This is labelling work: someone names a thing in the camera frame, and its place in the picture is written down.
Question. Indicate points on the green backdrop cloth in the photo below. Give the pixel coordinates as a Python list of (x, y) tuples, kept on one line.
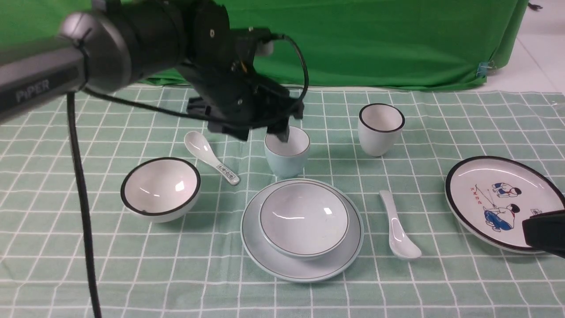
[(422, 45)]

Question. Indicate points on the pale green cup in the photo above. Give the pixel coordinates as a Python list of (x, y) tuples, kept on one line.
[(287, 159)]

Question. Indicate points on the pale green plate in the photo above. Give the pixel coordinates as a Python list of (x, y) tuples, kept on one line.
[(298, 269)]

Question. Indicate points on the white spoon patterned handle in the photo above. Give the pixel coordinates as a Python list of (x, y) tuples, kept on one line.
[(199, 146)]

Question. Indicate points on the blue clip on backdrop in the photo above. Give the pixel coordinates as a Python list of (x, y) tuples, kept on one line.
[(483, 70)]

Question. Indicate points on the white cup black rim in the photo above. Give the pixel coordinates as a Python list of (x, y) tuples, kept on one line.
[(379, 127)]

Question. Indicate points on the green checkered tablecloth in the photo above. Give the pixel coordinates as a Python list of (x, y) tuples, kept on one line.
[(196, 267)]

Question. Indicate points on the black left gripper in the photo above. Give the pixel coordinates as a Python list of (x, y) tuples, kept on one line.
[(233, 97)]

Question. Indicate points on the pale green bowl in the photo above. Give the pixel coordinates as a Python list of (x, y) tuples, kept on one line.
[(304, 219)]

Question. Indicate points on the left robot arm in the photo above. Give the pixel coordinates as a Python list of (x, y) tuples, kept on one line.
[(113, 45)]

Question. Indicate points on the white bowl black rim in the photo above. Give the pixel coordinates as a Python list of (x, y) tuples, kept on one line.
[(162, 189)]

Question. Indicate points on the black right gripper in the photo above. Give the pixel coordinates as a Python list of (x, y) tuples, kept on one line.
[(546, 232)]

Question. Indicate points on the plain white spoon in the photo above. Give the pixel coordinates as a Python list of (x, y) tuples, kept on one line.
[(400, 244)]

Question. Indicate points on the white illustrated plate black rim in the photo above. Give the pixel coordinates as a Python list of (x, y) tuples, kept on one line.
[(491, 197)]

